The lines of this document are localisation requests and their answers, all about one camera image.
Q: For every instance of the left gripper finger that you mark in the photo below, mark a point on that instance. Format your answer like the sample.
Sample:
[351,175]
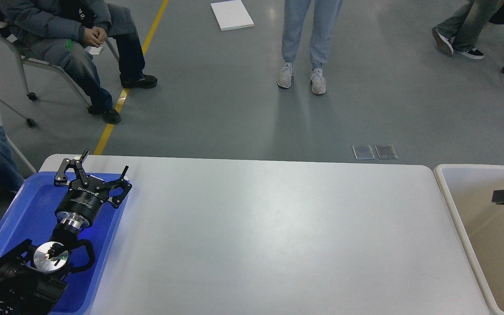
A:
[61,179]
[106,187]

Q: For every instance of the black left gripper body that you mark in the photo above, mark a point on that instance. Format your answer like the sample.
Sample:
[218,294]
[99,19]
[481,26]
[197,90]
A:
[80,206]

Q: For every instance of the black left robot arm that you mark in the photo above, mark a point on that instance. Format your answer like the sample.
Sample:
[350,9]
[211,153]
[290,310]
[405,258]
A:
[55,238]

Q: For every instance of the beige plastic bin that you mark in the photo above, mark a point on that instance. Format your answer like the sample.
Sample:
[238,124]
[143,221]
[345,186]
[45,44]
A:
[468,190]

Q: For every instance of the blue plastic tray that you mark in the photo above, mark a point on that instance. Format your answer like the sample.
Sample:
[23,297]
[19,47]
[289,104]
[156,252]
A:
[31,215]

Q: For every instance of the right clear floor plate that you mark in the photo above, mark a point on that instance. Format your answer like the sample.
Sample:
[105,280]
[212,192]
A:
[386,152]

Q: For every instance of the clear floor plate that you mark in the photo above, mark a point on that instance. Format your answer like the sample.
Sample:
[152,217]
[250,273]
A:
[363,152]
[386,152]

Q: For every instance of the seated person grey jacket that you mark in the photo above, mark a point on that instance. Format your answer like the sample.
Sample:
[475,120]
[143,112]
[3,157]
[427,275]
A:
[58,32]

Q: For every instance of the left clear floor plate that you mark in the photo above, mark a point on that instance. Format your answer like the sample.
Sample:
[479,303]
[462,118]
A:
[363,152]

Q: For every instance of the white rolling chair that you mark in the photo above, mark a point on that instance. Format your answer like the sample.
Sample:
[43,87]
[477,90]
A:
[14,75]

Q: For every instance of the person green trousers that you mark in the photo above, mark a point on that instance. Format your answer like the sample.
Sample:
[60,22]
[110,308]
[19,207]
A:
[460,32]

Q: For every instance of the white flat board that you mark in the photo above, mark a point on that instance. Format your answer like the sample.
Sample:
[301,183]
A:
[231,15]

